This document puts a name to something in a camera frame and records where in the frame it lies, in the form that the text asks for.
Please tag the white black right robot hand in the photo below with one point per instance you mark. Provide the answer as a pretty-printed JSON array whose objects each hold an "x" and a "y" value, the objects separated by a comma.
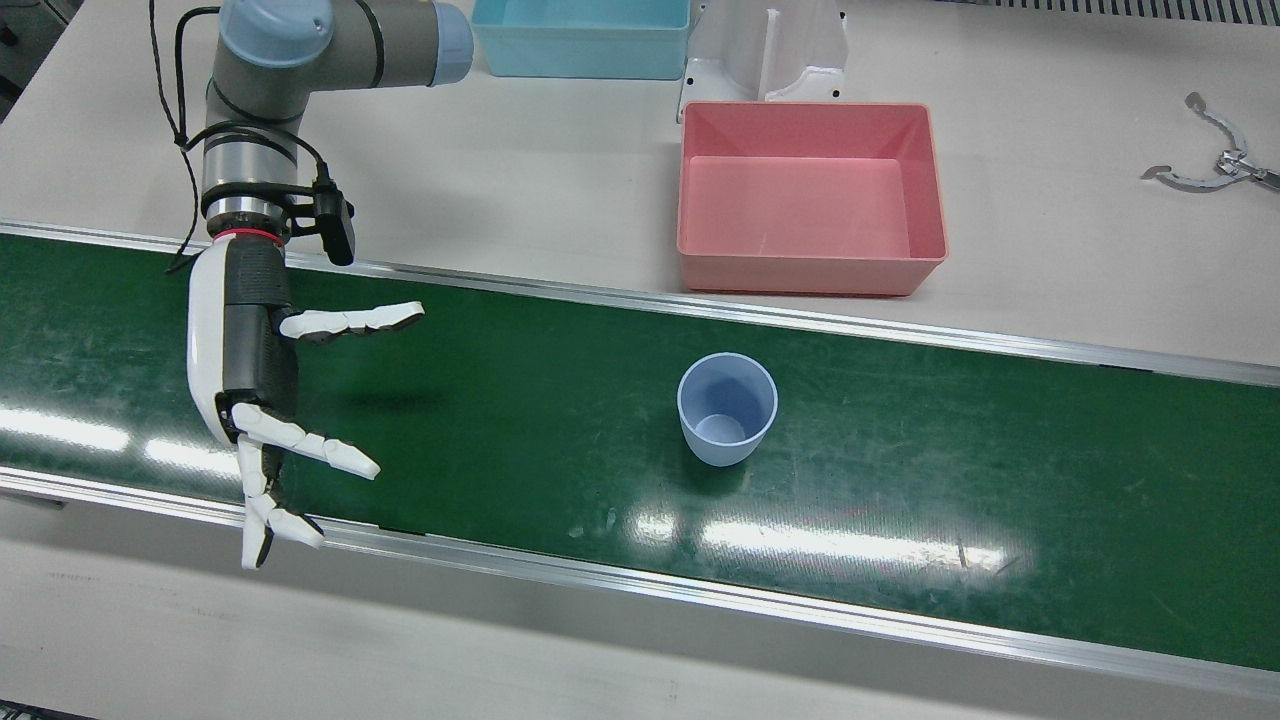
[{"x": 240, "y": 350}]

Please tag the blue plastic cup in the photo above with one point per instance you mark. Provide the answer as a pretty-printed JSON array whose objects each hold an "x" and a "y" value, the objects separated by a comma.
[{"x": 725, "y": 410}]

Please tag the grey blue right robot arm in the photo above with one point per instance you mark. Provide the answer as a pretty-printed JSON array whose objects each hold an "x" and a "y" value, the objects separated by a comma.
[{"x": 300, "y": 60}]

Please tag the light blue plastic box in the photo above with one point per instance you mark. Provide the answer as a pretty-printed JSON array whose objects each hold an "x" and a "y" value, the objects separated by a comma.
[{"x": 580, "y": 50}]

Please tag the pink plastic box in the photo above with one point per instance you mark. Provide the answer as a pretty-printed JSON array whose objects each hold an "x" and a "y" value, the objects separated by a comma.
[{"x": 800, "y": 210}]

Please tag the green conveyor belt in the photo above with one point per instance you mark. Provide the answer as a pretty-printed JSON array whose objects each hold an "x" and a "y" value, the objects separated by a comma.
[{"x": 900, "y": 480}]

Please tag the grey roller track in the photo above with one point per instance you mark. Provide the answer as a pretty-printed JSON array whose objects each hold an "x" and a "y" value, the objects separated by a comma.
[{"x": 1150, "y": 8}]

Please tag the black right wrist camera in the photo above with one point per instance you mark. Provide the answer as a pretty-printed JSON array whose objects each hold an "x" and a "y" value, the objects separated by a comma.
[{"x": 338, "y": 225}]

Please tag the white column pedestal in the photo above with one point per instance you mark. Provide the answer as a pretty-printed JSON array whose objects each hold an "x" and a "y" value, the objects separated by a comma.
[{"x": 730, "y": 50}]

